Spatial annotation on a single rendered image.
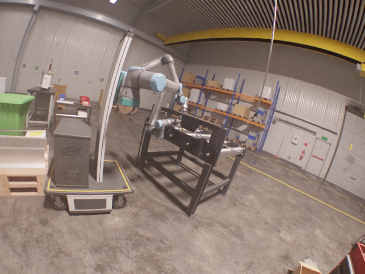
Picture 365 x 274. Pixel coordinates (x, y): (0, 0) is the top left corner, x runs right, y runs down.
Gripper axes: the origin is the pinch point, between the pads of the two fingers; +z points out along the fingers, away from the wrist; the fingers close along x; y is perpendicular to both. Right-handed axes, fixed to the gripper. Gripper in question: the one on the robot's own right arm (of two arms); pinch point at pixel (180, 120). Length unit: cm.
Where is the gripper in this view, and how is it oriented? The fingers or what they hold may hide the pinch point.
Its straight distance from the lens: 184.4
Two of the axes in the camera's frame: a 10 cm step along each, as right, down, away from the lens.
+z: 7.3, -2.0, 6.5
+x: -6.6, -4.3, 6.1
